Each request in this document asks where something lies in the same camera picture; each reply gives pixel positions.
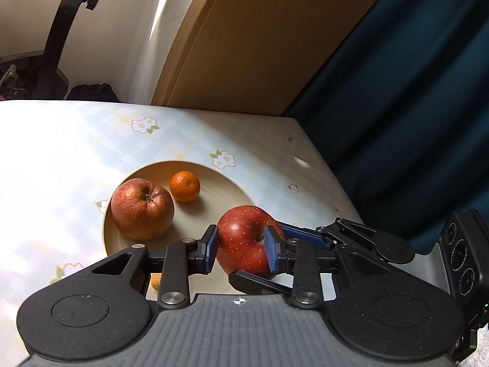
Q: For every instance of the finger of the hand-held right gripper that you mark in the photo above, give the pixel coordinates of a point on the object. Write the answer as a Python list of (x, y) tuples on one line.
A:
[(305, 233), (259, 283)]

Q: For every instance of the dark cloth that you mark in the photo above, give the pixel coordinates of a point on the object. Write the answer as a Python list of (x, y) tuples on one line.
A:
[(93, 92)]

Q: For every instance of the wooden cabinet panel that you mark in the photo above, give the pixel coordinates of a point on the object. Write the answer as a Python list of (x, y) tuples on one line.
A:
[(248, 46)]

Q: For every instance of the wrinkled red apple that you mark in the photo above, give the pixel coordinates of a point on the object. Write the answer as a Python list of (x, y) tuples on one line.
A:
[(142, 208)]

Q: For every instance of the black camera stand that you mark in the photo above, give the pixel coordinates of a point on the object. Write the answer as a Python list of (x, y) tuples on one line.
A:
[(61, 38)]

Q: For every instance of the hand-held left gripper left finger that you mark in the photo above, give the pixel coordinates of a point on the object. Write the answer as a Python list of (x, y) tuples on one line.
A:
[(212, 248)]

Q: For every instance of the cream round plate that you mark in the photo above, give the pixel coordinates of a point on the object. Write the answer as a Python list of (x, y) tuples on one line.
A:
[(191, 218)]

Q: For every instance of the smooth dark red apple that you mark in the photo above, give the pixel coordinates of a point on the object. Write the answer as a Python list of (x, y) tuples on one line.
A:
[(244, 244)]

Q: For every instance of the teal curtain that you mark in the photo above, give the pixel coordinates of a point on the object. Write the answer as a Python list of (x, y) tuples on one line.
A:
[(401, 103)]

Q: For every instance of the small orange tangerine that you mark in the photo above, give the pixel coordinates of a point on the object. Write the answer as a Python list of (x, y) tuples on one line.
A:
[(185, 186), (155, 281)]

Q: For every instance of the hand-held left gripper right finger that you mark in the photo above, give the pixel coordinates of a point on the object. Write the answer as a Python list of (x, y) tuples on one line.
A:
[(273, 248)]

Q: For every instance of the floral checked tablecloth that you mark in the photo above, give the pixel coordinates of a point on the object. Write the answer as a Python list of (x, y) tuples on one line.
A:
[(57, 160)]

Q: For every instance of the white fuzzy cloth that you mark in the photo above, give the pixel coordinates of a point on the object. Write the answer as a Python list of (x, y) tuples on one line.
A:
[(479, 360)]

